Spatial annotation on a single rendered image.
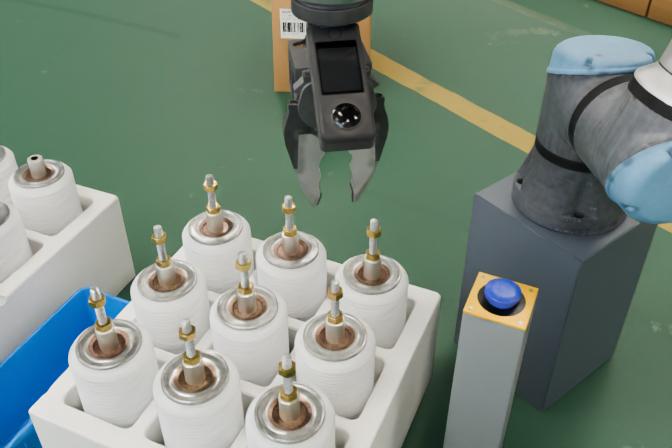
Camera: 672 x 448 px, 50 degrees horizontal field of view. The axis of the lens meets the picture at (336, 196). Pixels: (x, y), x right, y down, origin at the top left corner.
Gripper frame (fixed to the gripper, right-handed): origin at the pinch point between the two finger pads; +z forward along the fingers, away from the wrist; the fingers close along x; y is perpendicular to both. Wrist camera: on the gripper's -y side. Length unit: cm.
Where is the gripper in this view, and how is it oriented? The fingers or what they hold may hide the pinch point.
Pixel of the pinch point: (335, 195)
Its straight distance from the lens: 72.8
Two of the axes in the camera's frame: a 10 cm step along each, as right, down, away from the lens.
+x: -9.9, 1.0, -1.3
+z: 0.0, 8.0, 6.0
